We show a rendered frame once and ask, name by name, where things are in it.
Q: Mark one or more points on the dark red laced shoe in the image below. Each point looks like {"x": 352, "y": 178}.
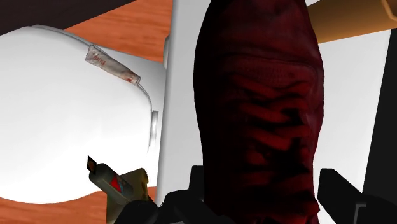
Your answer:
{"x": 257, "y": 102}

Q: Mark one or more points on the grey spray can, red label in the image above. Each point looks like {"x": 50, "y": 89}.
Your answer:
{"x": 108, "y": 183}

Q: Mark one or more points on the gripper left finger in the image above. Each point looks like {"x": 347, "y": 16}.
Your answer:
{"x": 181, "y": 208}

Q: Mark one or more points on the white tube with red print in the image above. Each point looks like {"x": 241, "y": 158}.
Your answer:
{"x": 108, "y": 63}

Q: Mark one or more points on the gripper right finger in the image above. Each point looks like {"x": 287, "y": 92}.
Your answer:
{"x": 344, "y": 198}

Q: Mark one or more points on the olive tan object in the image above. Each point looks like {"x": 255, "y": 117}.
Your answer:
{"x": 139, "y": 183}

